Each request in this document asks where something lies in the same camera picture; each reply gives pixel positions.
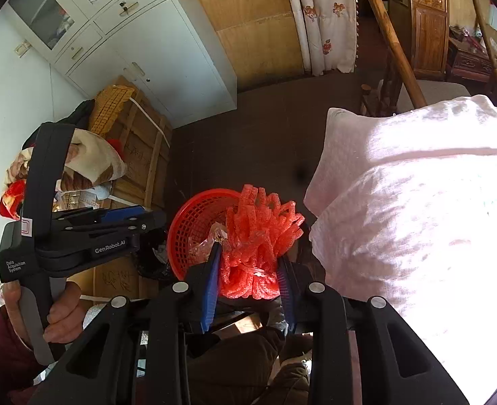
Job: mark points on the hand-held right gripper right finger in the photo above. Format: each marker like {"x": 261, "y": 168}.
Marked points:
{"x": 288, "y": 293}

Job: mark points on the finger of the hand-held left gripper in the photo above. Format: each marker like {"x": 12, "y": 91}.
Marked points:
{"x": 122, "y": 213}
{"x": 138, "y": 225}

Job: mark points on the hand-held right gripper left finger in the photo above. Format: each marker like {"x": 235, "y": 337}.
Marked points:
{"x": 210, "y": 287}

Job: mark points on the red plastic basket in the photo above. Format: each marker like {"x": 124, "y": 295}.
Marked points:
{"x": 193, "y": 223}

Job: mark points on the red foam fruit net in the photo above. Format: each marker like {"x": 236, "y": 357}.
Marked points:
{"x": 257, "y": 236}

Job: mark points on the person's left forearm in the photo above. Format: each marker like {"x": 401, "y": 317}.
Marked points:
{"x": 3, "y": 354}

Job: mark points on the person's left hand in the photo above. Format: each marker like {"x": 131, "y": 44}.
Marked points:
{"x": 65, "y": 316}

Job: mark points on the black plastic bag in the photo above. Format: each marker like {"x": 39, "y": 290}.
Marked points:
{"x": 155, "y": 257}

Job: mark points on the printed blanket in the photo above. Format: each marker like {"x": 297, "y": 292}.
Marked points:
{"x": 92, "y": 160}

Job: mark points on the wooden crate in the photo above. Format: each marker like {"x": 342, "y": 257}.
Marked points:
{"x": 143, "y": 156}

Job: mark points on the person's dark clothing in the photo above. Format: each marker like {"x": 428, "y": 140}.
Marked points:
{"x": 240, "y": 367}

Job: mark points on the black cloth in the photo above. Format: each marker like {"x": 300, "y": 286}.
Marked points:
{"x": 82, "y": 114}

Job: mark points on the yellow woven mat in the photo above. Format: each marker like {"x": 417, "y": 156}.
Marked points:
{"x": 109, "y": 107}

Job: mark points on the pink floral tablecloth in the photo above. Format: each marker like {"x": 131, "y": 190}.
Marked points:
{"x": 421, "y": 219}

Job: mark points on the white metal cabinet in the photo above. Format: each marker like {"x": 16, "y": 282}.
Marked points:
{"x": 181, "y": 50}

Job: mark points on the wooden board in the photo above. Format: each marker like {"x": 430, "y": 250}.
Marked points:
{"x": 248, "y": 21}

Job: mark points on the white printed curtain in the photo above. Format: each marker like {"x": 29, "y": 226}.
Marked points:
{"x": 328, "y": 21}

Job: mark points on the dark wooden side table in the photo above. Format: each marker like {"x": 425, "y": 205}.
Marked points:
{"x": 470, "y": 61}

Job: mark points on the carved wooden cupboard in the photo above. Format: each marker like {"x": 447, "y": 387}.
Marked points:
{"x": 428, "y": 21}

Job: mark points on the wall light switch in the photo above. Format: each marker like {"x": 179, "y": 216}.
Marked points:
{"x": 23, "y": 49}

